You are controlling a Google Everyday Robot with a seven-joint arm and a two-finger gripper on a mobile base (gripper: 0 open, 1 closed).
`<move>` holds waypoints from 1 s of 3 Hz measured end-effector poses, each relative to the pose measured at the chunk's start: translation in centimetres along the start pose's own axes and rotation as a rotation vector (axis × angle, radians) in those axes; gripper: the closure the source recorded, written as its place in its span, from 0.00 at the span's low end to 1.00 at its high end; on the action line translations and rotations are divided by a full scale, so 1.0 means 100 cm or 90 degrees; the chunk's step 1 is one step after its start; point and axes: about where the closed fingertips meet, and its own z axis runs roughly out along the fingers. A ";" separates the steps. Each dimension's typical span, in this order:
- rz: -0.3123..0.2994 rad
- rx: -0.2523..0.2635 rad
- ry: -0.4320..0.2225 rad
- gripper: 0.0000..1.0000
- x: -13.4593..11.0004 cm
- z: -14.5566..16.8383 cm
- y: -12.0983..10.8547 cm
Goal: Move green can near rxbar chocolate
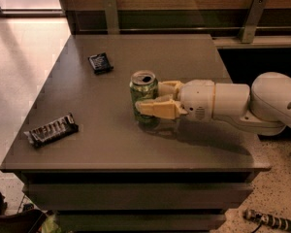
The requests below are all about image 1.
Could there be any black rxbar chocolate bar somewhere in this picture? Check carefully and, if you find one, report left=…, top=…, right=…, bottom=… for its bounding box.
left=24, top=113, right=79, bottom=148

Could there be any dark chair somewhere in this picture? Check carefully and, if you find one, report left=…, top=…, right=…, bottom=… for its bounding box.
left=0, top=192, right=47, bottom=233

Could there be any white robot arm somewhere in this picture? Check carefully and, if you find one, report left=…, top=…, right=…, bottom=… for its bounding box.
left=135, top=72, right=291, bottom=136

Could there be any black white striped tool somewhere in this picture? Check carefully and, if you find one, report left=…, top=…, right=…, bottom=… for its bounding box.
left=242, top=209, right=291, bottom=233

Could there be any right metal wall bracket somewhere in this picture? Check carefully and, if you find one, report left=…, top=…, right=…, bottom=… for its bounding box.
left=239, top=0, right=268, bottom=44

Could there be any metal wall bracket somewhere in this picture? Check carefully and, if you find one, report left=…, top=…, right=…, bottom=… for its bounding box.
left=239, top=0, right=268, bottom=44
left=103, top=0, right=120, bottom=35

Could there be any small black snack packet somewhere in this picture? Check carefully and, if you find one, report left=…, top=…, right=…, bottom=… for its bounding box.
left=88, top=52, right=113, bottom=75

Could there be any left metal wall bracket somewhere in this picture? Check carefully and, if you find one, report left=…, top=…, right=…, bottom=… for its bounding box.
left=103, top=0, right=120, bottom=35

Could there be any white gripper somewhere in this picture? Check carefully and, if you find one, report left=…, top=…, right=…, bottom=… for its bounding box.
left=135, top=80, right=250, bottom=121

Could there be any green crumpled bag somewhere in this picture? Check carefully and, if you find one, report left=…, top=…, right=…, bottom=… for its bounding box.
left=41, top=215, right=62, bottom=233

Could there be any green soda can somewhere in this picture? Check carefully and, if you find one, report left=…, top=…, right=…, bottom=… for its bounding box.
left=130, top=70, right=158, bottom=125

